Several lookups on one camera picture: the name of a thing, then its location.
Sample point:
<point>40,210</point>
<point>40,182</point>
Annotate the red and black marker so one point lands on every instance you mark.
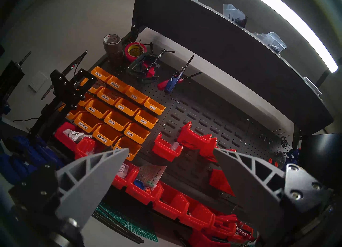
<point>244,233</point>

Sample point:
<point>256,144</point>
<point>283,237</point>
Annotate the dark metal C-clamp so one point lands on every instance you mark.
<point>136,66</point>

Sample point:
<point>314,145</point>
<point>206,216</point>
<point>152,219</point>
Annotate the silver manual bag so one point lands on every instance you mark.
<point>151,175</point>

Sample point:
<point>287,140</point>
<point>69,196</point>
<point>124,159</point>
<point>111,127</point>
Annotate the black monitor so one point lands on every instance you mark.
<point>320,158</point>

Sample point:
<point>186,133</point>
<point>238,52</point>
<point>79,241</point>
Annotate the black soldering iron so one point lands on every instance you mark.
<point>72,65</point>

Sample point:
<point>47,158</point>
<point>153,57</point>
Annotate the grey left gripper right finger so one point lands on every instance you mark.
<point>248,185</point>

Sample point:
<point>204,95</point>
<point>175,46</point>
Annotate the white crumpled packet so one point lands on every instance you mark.
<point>74,135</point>

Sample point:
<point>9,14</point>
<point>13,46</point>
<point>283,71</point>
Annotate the orange bin labelled M4X4X6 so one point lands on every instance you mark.
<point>108,98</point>

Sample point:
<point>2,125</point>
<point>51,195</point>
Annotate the blue bar clamp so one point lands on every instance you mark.
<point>37,153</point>
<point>13,169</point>

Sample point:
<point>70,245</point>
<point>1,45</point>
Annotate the small blue part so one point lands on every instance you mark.
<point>138,183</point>

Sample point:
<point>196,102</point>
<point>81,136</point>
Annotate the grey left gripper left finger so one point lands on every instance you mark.
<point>88,185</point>

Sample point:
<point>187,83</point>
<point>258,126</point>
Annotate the blue hanging spring clamp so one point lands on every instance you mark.
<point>288,158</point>
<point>296,155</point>

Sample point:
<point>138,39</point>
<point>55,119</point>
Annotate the orange bin labelled M3-4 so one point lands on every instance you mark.
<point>145,121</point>

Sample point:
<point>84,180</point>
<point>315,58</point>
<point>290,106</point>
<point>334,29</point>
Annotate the black metal stand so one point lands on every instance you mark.
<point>61,97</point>

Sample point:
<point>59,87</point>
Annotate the orange bin labelled M3-6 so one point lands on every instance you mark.
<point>136,135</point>

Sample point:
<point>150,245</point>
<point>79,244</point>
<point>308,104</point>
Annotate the clear plastic parts bag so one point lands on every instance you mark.
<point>175,146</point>

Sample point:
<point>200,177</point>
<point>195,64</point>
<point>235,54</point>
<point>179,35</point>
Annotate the grey metal pegboard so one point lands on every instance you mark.
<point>213,115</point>

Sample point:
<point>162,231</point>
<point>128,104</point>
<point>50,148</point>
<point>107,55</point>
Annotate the red utility lighter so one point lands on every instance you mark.
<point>163,85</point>

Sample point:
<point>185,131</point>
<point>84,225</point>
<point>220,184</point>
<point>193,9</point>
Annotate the orange bin labelled M4-0.7 HEX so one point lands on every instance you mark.
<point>132,147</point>

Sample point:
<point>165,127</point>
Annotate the orange bin labelled M3X5X4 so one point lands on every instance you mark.
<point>100,75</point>

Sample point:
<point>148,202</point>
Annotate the orange bin labelled M2.5-5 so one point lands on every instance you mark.
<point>107,137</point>

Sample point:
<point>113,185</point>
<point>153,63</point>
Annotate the thin black rod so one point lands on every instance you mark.
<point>125,230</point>
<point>115,227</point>

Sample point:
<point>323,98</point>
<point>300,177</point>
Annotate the orange bin labelled M3X8 BAD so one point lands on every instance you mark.
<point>117,85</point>

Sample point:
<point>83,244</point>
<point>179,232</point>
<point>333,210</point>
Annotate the grey duct tape roll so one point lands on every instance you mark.
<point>112,46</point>

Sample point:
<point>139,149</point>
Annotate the small clear screw packet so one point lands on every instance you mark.
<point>123,170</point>

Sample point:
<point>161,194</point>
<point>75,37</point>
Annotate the orange bin labelled M3X6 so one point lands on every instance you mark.
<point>154,107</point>

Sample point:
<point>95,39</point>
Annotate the orange bin labelled M2.5-6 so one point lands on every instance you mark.
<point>86,125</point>

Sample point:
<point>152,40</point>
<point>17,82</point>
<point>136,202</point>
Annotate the orange bin labelled M3-12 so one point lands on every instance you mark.
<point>97,111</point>

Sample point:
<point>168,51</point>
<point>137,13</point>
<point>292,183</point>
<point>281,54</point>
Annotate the white wall switch plate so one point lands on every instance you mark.
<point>38,81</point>

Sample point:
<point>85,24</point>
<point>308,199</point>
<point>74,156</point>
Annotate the clear bag of dark parts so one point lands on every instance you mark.
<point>235,15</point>
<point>271,42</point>

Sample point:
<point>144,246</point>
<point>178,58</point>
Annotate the orange bin labelled M3-8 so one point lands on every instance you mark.
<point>117,123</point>

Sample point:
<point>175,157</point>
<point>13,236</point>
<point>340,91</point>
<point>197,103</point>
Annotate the black overhead shelf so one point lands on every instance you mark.
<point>227,51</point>

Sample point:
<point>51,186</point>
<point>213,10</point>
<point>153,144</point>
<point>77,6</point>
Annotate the orange parts bin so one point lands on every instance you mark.
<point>72,114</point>
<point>94,89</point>
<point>85,102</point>

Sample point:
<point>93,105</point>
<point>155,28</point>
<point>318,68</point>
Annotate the green cutting mat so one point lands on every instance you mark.
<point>128,222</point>

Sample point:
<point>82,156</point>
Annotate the blue utility lighter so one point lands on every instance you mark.
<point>172,82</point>

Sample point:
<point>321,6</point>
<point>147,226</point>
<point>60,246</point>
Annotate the red tape roll yellow core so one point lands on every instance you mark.
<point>128,54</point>

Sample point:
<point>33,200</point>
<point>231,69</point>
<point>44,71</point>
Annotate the orange bin labelled M4-6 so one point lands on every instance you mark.
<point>127,109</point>

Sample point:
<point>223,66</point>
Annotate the white ceiling light bar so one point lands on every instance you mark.
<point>294,17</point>

